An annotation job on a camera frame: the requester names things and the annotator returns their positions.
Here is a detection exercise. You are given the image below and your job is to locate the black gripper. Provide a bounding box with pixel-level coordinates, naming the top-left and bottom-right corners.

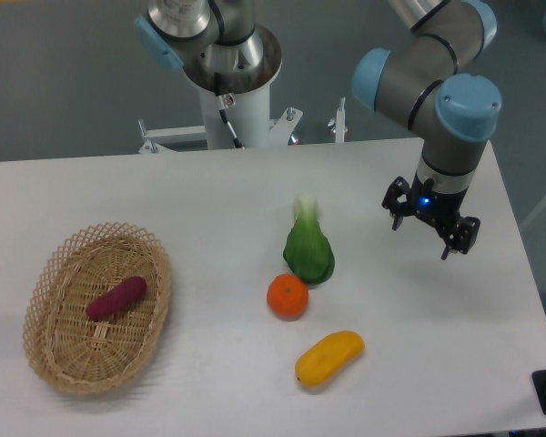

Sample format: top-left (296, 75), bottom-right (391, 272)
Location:
top-left (382, 174), bottom-right (480, 260)

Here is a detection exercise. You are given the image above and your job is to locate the orange tangerine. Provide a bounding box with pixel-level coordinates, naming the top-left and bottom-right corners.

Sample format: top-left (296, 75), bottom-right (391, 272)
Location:
top-left (267, 274), bottom-right (309, 320)

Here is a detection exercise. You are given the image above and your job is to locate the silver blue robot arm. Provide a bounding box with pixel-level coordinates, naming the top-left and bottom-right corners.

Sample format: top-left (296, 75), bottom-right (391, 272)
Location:
top-left (135, 1), bottom-right (501, 254)

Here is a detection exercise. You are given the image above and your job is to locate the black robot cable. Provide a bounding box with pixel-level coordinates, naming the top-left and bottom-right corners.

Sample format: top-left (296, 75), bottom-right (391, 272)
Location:
top-left (213, 72), bottom-right (247, 150)

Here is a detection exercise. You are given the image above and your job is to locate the purple sweet potato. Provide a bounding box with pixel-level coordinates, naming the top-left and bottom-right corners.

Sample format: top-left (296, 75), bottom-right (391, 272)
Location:
top-left (86, 276), bottom-right (147, 320)

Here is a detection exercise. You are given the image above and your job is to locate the green bok choy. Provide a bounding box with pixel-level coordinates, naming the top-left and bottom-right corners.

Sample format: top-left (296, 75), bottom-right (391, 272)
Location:
top-left (283, 195), bottom-right (335, 285)

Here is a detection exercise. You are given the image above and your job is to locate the yellow mango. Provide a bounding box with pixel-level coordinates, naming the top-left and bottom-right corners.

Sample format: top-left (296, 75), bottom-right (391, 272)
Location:
top-left (294, 330), bottom-right (366, 388)

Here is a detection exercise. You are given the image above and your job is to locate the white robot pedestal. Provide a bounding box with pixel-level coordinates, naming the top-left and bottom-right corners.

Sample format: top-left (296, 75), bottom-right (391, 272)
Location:
top-left (136, 25), bottom-right (349, 155)

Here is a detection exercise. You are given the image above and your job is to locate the oval wicker basket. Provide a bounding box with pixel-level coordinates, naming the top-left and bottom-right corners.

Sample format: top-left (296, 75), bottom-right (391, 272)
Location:
top-left (23, 223), bottom-right (171, 395)

